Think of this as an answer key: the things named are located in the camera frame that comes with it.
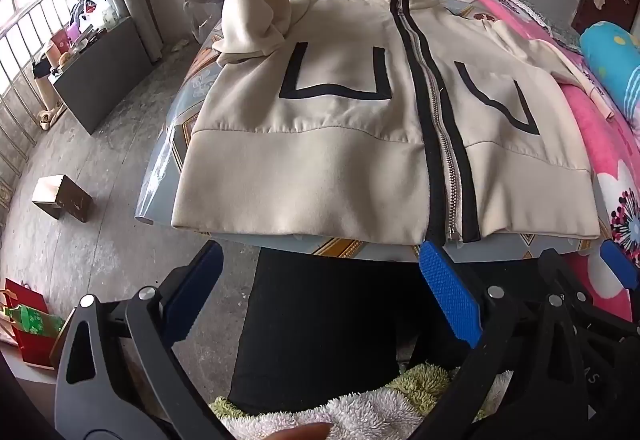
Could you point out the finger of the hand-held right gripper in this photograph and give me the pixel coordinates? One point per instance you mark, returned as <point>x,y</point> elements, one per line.
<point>555,270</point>
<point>617,262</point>

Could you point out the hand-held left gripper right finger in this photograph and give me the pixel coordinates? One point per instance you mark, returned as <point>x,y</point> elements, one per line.
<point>450,295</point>

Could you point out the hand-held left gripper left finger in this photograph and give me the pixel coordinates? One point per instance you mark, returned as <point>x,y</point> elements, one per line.
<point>195,290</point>

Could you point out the cream zip jacket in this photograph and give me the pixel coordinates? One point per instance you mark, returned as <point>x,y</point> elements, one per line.
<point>325,170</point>

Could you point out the person's left hand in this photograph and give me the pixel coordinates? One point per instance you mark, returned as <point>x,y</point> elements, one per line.
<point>297,432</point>

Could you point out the pink floral blanket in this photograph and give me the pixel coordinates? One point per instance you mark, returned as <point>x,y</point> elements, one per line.
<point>600,145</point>

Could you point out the round table with printed cover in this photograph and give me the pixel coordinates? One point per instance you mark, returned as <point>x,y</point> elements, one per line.
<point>165,160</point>

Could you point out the fluffy white green garment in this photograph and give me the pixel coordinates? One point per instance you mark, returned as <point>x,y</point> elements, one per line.
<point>360,410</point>

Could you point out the small wooden box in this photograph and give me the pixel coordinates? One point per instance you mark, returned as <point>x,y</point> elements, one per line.
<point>65,200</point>

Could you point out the green bottle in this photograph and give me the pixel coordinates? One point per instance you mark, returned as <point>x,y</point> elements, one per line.
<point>35,320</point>

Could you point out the red gift bag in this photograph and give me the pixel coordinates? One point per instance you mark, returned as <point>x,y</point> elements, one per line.
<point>30,347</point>

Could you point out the blue dotted pillow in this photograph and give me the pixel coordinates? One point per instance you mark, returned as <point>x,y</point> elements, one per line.
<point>615,55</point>

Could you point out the dark grey cabinet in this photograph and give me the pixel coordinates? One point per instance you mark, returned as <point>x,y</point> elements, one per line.
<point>100,80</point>

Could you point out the white lace cloth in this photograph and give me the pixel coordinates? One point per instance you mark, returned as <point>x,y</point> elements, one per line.
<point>545,20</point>

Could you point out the metal window railing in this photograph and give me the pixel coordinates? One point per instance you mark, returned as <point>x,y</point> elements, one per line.
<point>20,85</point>

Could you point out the clear plastic bag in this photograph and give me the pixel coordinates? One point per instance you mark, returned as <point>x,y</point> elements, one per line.
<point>200,15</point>

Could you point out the white plastic bag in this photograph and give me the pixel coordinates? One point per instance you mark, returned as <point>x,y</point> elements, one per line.
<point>100,12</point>

